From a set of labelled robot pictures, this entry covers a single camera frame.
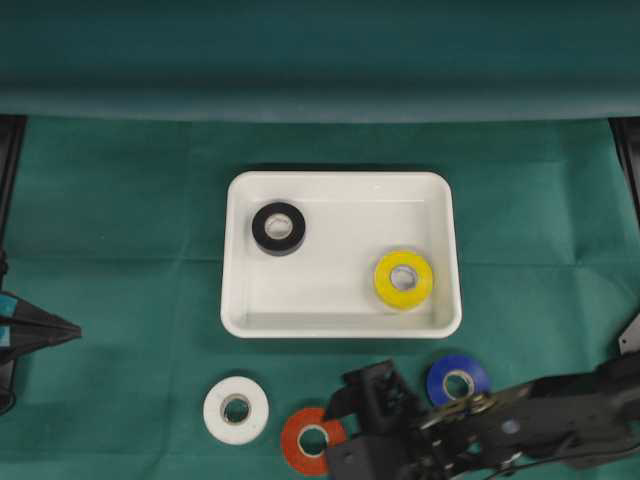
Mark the yellow tape roll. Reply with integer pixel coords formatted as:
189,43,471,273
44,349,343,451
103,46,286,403
373,250,434,310

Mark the green cloth backdrop curtain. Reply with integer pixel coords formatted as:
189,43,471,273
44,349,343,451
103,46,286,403
1,1,639,123

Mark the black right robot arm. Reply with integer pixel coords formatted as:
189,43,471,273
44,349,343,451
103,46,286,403
325,353,639,479

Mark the green table cloth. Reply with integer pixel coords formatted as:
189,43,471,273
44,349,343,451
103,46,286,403
1,117,639,479

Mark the black right frame post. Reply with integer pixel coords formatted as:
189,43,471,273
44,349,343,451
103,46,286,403
608,116,640,219

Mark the black frame post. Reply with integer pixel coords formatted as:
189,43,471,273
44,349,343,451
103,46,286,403
0,114,27,251
608,116,640,219

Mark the black left frame post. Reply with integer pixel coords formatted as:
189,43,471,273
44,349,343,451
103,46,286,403
0,114,27,251

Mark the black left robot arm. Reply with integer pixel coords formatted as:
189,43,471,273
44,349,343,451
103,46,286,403
1,290,82,415

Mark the white plastic tray case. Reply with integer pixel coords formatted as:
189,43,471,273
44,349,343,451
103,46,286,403
220,171,462,339

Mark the black tape roll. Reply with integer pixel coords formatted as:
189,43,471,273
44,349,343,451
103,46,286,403
251,201,306,256

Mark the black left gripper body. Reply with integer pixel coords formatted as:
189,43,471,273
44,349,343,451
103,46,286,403
1,291,82,365

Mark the white tape roll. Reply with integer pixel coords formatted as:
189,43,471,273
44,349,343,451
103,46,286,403
203,376,270,446

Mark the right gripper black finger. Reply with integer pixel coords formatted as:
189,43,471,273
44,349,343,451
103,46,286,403
323,385,362,421

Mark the red tape roll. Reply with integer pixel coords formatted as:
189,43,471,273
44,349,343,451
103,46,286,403
280,407,347,477

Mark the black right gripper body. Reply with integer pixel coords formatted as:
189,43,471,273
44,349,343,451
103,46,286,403
325,360,450,479

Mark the blue tape roll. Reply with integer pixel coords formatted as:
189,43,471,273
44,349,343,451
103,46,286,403
425,354,491,406

